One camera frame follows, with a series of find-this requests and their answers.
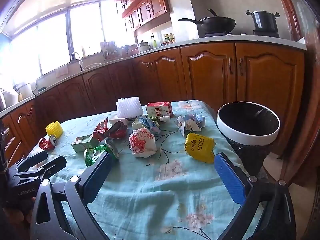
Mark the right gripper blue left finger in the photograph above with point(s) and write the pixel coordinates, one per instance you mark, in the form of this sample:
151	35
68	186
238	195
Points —
93	177

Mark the white foam block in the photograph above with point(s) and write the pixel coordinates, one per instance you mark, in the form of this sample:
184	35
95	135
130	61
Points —
114	119

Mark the wooden upper kitchen cabinets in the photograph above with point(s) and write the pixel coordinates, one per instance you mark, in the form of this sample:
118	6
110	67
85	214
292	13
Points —
142	15

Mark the wooden lower kitchen cabinets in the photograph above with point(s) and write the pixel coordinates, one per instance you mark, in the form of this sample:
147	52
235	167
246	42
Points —
215	73

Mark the white foam fruit net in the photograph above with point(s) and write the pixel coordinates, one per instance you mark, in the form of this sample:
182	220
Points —
129	107

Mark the wooden kitchen cabinets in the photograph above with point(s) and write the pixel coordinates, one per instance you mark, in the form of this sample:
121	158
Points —
215	73
142	15

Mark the condiment bottles on counter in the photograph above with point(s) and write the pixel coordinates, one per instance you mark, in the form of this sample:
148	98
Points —
157	41

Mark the crushed red soda can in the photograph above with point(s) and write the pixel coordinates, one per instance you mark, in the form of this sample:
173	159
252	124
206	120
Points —
48	144

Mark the white red crumpled bag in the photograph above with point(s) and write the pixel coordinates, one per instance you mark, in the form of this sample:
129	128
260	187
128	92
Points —
142	143

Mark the yellow foam fruit net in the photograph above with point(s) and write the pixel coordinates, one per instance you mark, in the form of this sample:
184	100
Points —
54	129

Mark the gas stove burner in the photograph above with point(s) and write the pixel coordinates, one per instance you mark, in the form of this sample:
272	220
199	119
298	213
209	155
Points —
258	33

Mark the white paper wrapper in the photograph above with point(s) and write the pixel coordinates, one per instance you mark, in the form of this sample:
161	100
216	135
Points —
190	122

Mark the chrome sink faucet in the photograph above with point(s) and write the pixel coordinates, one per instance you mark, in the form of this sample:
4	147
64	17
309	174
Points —
75	56

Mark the small lidded pot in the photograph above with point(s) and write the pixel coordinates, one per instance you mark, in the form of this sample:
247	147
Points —
143	46

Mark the black stock pot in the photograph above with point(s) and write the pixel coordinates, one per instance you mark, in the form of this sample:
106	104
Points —
264	21

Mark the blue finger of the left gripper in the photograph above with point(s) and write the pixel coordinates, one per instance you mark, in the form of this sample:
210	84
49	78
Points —
25	163
52	167

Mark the red white milk carton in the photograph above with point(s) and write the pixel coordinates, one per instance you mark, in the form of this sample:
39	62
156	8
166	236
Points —
158	109

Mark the yellow snack bag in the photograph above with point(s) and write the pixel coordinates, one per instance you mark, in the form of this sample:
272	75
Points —
200	147

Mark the white rim black trash bin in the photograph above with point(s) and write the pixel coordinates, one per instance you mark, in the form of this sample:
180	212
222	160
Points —
251	129

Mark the floral light blue tablecloth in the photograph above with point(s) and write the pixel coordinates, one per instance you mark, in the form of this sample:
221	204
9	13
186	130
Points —
169	195

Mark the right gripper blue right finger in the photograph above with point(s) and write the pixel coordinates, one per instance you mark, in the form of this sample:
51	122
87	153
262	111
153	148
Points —
233	177

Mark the blue white wrapper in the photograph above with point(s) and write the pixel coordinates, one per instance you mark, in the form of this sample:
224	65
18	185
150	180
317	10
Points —
146	122

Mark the red snack wrapper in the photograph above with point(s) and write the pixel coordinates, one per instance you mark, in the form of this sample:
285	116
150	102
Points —
117	131

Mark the crushed green can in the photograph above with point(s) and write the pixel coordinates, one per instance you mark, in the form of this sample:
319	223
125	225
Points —
91	155

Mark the black wok pan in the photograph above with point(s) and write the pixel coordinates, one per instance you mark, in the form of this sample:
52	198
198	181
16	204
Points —
213	24

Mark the green milk carton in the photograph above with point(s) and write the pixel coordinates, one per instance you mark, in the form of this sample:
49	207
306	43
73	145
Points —
80	144

